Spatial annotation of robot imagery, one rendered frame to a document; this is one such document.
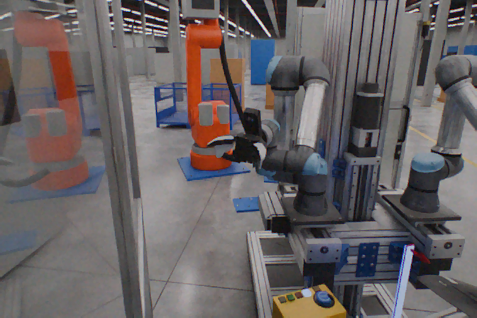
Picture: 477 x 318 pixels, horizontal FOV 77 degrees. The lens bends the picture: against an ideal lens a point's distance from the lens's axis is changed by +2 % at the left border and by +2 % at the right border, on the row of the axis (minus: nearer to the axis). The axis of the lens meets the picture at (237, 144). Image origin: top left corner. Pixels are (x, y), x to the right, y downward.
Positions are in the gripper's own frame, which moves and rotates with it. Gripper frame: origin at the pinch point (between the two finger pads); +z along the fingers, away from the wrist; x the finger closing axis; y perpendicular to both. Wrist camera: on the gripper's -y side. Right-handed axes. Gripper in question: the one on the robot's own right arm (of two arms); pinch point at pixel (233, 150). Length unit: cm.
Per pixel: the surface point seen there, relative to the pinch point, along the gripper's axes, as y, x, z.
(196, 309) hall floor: 153, 41, -77
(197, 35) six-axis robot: -22, 188, -310
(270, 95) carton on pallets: 136, 223, -874
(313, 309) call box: 35.0, -27.8, 2.6
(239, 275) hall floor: 151, 25, -118
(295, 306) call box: 35.6, -23.6, 3.7
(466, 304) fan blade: 20, -57, 1
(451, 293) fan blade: 20, -54, -2
